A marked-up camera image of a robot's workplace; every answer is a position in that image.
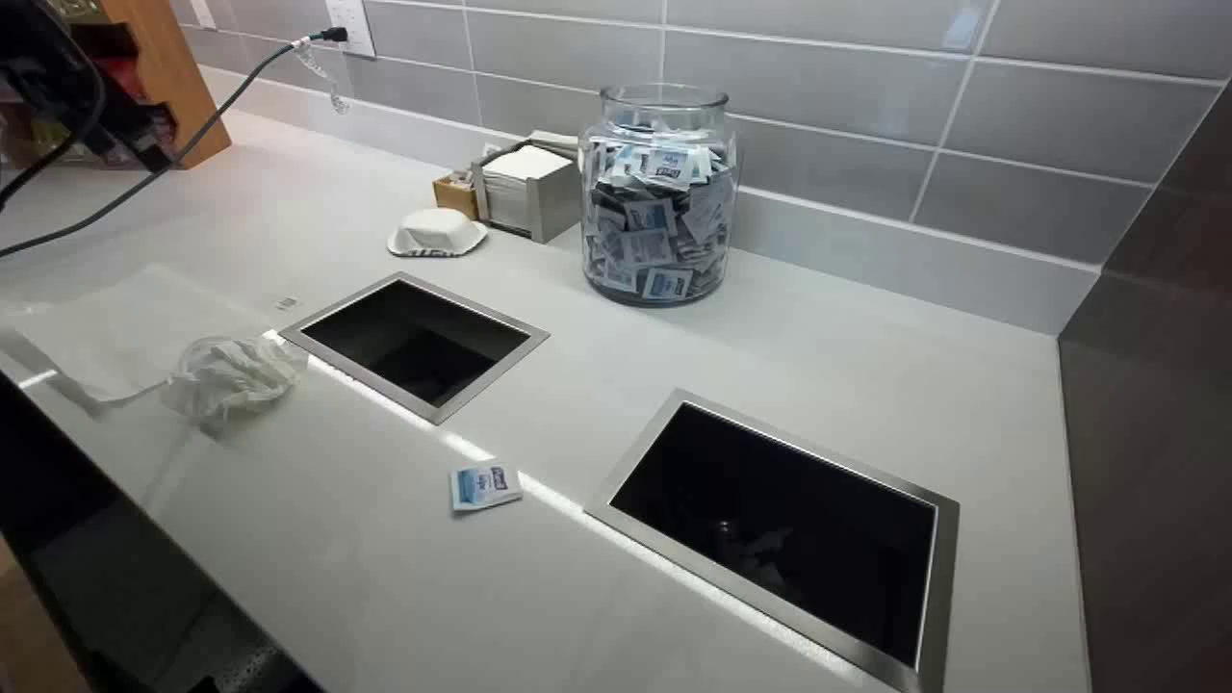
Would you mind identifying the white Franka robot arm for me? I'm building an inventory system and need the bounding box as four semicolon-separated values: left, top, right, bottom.
0;0;177;205

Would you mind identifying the near steel counter opening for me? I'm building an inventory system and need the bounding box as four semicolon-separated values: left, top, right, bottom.
587;390;958;693

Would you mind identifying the white wall outlet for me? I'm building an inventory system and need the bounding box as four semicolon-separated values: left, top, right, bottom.
324;0;373;56

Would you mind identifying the wooden tray of packets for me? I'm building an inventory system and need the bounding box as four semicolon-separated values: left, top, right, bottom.
432;173;477;216

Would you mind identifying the far steel counter opening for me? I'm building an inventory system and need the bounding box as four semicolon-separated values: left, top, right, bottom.
282;272;547;424

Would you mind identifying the wooden shelf rack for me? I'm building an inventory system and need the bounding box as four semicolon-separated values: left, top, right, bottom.
5;0;230;168

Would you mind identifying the white paper sheet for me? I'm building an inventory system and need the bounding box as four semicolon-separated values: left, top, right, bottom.
8;265;254;403

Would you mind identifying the crumpled white plastic wrapper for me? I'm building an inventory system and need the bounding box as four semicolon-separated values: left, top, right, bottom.
166;336;309;435

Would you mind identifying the steel counter opening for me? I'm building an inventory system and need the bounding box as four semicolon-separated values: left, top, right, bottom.
282;272;547;424
587;390;958;693

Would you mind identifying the white upturned paper bowl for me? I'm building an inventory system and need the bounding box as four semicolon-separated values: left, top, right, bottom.
386;209;487;258

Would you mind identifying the glass jar of packets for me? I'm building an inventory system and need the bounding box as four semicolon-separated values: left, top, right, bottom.
576;80;737;306

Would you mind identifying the small white blue packet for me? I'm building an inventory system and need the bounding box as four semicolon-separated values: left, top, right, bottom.
449;462;524;515

